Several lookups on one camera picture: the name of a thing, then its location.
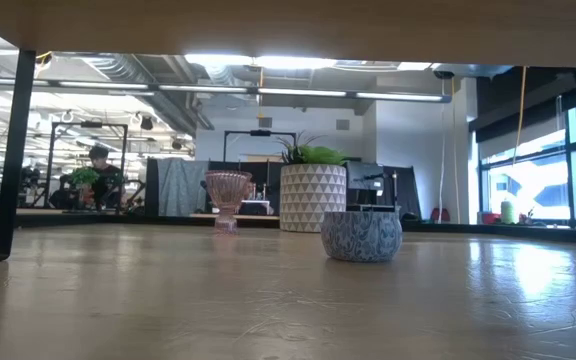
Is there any black background rig frame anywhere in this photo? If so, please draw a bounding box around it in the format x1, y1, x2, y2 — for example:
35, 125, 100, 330
222, 128, 299, 164
47, 121, 130, 211

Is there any raised wooden platform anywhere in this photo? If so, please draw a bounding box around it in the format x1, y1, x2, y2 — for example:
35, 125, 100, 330
0, 0, 576, 69

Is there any dark background monitor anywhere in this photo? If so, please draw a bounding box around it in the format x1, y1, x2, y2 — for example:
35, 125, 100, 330
345, 160, 385, 206

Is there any blue patterned ceramic candle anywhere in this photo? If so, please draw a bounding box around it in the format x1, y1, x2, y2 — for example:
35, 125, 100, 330
320, 210, 404, 264

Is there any potted green background plant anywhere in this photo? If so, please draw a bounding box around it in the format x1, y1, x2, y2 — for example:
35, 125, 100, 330
70, 167, 100, 207

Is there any large window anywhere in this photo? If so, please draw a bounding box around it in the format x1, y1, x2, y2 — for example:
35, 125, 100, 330
477, 92, 576, 222

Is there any white background rack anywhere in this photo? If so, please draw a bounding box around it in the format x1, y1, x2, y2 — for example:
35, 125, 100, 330
239, 198, 272, 217

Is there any black cloth partition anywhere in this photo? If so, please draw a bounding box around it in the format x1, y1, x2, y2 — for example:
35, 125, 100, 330
145, 158, 422, 221

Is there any pink ribbed glass candle holder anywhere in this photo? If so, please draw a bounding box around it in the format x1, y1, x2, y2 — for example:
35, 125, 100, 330
204, 169, 253, 235

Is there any succulent in white patterned pot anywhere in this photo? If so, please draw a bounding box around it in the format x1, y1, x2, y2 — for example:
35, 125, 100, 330
275, 132, 349, 234

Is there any long ceiling light bar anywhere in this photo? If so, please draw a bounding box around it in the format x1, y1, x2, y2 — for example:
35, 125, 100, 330
0, 76, 453, 105

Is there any person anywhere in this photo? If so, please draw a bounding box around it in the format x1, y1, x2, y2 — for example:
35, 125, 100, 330
87, 144, 128, 211

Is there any silver ceiling air duct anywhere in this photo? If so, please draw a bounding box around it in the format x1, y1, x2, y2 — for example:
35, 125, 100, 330
80, 53, 215, 137

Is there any black platform support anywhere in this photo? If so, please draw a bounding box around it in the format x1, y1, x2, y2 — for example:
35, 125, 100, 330
0, 48, 38, 268

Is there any bright ceiling light panel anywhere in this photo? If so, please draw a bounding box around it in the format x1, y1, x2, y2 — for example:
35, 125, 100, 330
182, 52, 339, 71

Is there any yellow hanging cable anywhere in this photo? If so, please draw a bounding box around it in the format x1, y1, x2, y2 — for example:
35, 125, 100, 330
449, 74, 462, 225
515, 64, 528, 151

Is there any pale green cylinder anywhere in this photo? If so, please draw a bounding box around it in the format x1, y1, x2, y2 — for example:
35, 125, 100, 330
499, 198, 517, 225

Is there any grey hanging cloth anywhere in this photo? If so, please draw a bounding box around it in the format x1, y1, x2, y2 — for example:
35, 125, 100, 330
155, 157, 210, 218

